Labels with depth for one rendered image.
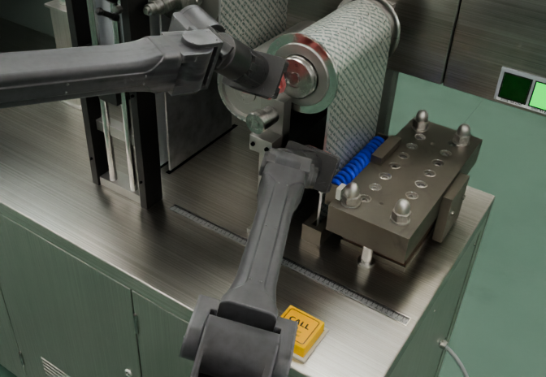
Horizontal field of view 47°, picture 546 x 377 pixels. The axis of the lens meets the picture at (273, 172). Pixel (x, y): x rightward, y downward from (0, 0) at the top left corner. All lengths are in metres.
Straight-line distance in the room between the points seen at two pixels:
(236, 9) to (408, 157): 0.46
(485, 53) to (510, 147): 2.19
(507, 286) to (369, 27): 1.64
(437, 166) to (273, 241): 0.62
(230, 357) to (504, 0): 0.89
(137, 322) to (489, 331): 1.45
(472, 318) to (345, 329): 1.39
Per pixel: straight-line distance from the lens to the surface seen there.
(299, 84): 1.10
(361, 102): 1.24
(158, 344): 1.37
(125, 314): 1.39
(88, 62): 0.80
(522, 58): 1.31
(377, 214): 1.16
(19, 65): 0.77
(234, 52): 0.92
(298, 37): 1.09
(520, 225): 2.97
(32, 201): 1.43
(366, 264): 1.24
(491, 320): 2.50
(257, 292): 0.69
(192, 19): 0.97
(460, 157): 1.37
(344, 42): 1.13
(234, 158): 1.50
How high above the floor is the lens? 1.75
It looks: 36 degrees down
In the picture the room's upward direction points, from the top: 3 degrees clockwise
